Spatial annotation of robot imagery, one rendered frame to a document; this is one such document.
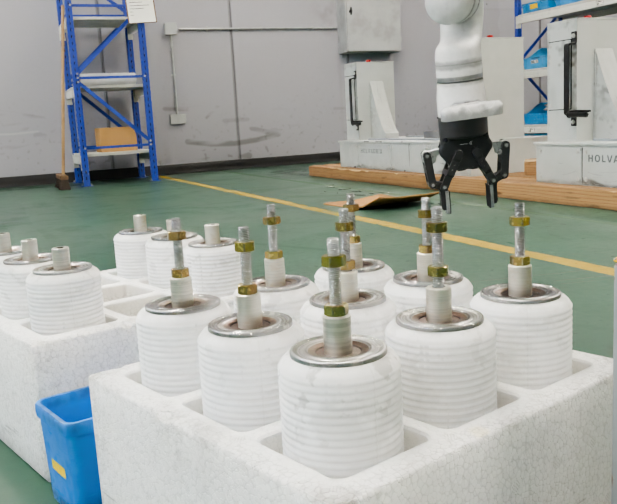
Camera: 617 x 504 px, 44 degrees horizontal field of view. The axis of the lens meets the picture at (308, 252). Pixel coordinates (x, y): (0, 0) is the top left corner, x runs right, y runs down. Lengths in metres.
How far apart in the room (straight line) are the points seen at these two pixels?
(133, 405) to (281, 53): 6.89
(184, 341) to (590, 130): 3.08
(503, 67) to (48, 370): 3.57
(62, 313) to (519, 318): 0.58
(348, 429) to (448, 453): 0.08
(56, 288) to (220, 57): 6.39
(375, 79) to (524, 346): 4.78
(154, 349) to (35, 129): 6.28
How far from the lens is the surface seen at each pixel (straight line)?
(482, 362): 0.65
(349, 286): 0.74
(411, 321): 0.66
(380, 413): 0.57
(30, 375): 1.01
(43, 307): 1.03
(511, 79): 4.30
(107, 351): 1.02
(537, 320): 0.72
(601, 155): 3.42
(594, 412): 0.75
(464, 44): 1.17
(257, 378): 0.64
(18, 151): 6.98
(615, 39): 3.77
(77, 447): 0.89
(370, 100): 5.41
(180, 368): 0.75
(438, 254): 0.65
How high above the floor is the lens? 0.43
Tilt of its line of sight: 10 degrees down
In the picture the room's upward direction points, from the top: 3 degrees counter-clockwise
